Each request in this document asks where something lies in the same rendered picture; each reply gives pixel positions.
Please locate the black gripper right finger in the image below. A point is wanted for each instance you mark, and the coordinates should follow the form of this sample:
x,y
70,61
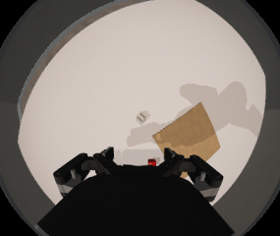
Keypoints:
x,y
205,178

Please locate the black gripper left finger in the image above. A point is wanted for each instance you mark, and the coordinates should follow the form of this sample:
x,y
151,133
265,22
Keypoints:
x,y
74,171

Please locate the brown square mat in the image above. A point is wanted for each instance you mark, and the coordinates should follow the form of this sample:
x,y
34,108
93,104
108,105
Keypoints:
x,y
190,134

